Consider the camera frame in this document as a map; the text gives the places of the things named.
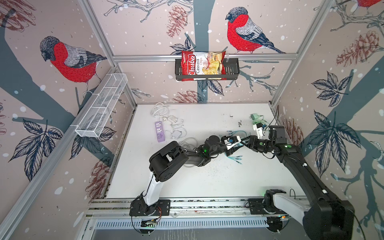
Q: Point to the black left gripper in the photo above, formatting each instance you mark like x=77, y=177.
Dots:
x=230, y=151

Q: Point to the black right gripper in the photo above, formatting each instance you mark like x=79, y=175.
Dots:
x=251, y=140

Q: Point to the white blue power strip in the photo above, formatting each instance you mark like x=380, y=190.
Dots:
x=202, y=152

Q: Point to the teal charger with cable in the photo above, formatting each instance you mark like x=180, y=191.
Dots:
x=235, y=157

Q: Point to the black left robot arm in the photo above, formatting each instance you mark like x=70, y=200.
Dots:
x=168, y=160

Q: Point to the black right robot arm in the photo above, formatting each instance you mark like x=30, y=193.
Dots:
x=326, y=216

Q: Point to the purple power strip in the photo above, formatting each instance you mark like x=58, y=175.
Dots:
x=160, y=131

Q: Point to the red cassava chips bag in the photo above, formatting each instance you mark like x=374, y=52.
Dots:
x=202, y=63

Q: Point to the light green charger with cable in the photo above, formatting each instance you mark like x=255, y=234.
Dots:
x=259, y=124

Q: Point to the white charger adapter with cable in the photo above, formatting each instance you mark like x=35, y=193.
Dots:
x=178, y=131

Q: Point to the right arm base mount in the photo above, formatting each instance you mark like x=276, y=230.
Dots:
x=260, y=206

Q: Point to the black wire wall basket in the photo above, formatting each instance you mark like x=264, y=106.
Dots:
x=227, y=70

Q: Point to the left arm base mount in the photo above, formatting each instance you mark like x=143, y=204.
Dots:
x=139, y=208

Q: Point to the white mesh wall shelf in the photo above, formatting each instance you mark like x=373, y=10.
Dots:
x=99, y=112

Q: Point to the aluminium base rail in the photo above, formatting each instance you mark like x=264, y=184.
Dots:
x=187, y=208

